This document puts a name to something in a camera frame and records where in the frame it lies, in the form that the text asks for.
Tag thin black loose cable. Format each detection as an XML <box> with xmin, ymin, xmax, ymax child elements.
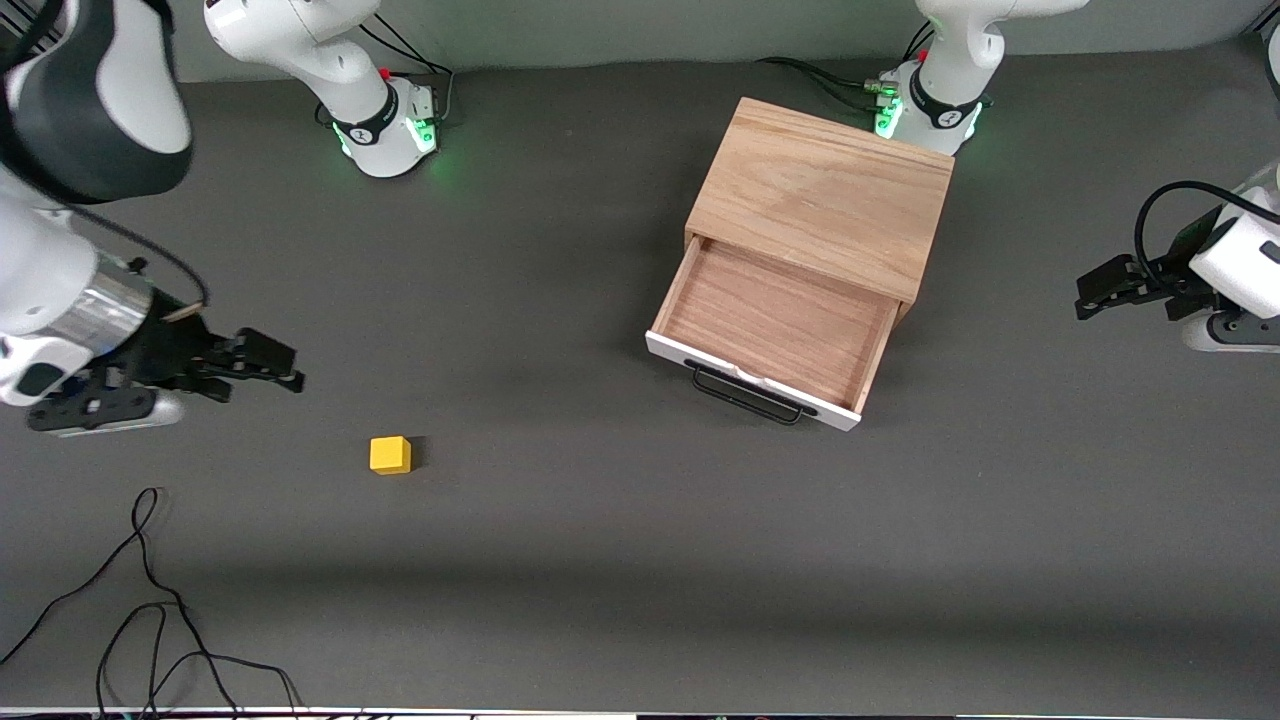
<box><xmin>95</xmin><ymin>600</ymin><xmax>241</xmax><ymax>716</ymax></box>
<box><xmin>0</xmin><ymin>487</ymin><xmax>306</xmax><ymax>716</ymax></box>

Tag wooden drawer with black handle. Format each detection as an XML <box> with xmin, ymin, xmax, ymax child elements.
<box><xmin>645</xmin><ymin>235</ymin><xmax>901</xmax><ymax>433</ymax></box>

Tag wooden drawer cabinet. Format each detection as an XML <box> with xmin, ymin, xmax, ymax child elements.
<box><xmin>685</xmin><ymin>97</ymin><xmax>956</xmax><ymax>306</ymax></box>

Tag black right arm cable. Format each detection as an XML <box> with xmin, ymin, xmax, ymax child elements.
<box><xmin>60</xmin><ymin>205</ymin><xmax>212</xmax><ymax>307</ymax></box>

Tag black left arm base cables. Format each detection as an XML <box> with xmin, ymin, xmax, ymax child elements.
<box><xmin>757</xmin><ymin>20</ymin><xmax>936</xmax><ymax>113</ymax></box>

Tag yellow cube block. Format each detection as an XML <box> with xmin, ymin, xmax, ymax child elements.
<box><xmin>369</xmin><ymin>435</ymin><xmax>414</xmax><ymax>477</ymax></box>

